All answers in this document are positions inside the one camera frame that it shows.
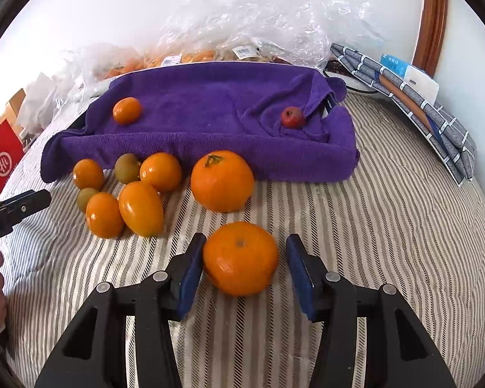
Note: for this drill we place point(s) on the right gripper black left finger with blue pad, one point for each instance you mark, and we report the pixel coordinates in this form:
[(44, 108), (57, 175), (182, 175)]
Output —
[(91, 351)]

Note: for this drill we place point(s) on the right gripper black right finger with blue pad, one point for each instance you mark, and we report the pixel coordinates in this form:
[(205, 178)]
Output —
[(399, 351)]

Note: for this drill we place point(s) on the small orange kumquat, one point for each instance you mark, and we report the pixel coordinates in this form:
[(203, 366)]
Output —
[(87, 173), (103, 217)]

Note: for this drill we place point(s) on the greenish brown small fruit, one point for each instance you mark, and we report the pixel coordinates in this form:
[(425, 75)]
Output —
[(127, 168)]

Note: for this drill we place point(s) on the oval orange kumquat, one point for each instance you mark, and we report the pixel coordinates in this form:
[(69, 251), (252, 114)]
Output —
[(141, 209)]

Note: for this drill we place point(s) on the round orange kumquat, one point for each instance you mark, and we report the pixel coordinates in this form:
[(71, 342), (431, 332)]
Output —
[(162, 171)]

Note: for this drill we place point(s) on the large orange mandarin with stem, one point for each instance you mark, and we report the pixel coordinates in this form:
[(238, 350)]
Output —
[(222, 181)]

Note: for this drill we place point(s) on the red paper bag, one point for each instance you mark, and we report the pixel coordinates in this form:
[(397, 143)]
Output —
[(11, 152)]

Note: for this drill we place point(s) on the cardboard box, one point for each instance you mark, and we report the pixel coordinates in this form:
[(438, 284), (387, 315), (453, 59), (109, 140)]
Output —
[(11, 111)]

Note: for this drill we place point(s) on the striped bed cover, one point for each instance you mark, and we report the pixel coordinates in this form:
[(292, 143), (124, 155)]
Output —
[(398, 219)]

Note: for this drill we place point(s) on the white plastic bag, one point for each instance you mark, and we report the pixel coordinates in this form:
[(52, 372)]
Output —
[(44, 100)]

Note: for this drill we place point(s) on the orange kumquat on towel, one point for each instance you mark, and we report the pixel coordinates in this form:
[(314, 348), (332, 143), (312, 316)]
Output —
[(127, 111)]

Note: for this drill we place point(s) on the blue grey checked cloth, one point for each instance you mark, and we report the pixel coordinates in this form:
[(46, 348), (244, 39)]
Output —
[(453, 144)]

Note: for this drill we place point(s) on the purple towel covered tray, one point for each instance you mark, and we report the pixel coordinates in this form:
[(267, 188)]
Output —
[(194, 109)]

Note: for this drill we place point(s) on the small red fruit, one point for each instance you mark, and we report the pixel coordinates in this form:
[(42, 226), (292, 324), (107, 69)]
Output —
[(293, 118)]

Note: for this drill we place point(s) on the blue white tissue pack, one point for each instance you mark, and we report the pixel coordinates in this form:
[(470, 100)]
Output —
[(419, 80)]

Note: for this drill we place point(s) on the clear plastic bag of fruit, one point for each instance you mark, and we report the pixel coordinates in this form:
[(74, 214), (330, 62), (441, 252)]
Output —
[(294, 32)]

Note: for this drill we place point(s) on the brown wooden frame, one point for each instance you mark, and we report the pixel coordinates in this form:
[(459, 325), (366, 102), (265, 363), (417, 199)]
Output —
[(431, 35)]

